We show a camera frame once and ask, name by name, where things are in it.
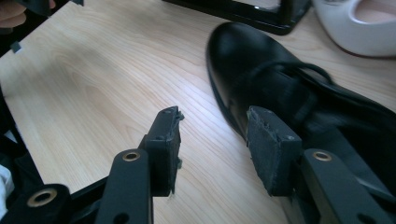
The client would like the black leather shoe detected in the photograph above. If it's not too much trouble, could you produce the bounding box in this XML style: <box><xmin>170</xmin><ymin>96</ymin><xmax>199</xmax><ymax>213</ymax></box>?
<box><xmin>205</xmin><ymin>21</ymin><xmax>396</xmax><ymax>203</ymax></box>

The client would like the white cloth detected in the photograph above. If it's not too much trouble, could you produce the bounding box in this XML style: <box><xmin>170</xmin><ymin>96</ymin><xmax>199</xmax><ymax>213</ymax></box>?
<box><xmin>0</xmin><ymin>163</ymin><xmax>16</xmax><ymax>218</ymax></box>

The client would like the red and black shoe rack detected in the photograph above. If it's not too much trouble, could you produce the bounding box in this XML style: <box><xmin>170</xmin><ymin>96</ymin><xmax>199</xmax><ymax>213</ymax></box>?
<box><xmin>162</xmin><ymin>0</ymin><xmax>312</xmax><ymax>35</ymax></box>

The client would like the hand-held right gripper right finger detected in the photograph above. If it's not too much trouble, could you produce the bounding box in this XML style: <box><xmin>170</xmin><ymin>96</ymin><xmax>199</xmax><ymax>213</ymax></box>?
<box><xmin>246</xmin><ymin>105</ymin><xmax>304</xmax><ymax>198</ymax></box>

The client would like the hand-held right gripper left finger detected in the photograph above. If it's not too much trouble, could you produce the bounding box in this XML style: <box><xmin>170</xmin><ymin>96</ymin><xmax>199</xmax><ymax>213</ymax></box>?
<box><xmin>138</xmin><ymin>105</ymin><xmax>185</xmax><ymax>198</ymax></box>

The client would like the white buckled shoe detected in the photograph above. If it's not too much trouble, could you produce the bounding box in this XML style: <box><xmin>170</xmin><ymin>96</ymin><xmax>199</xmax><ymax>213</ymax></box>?
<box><xmin>312</xmin><ymin>0</ymin><xmax>396</xmax><ymax>59</ymax></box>

